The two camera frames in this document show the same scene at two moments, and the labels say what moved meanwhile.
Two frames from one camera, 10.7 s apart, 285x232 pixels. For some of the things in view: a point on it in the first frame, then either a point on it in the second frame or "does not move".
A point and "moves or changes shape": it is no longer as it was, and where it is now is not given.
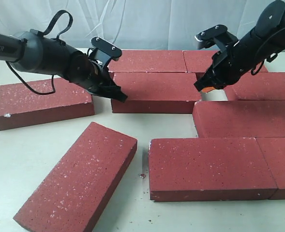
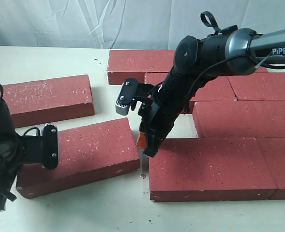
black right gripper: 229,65 to 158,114
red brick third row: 245,119 does not move
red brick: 280,154 does not move
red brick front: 74,196 to 87,154
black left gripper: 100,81 to 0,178
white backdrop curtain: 132,24 does not move
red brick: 15,105 does not move
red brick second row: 156,92 moves or changes shape
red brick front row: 209,169 does not move
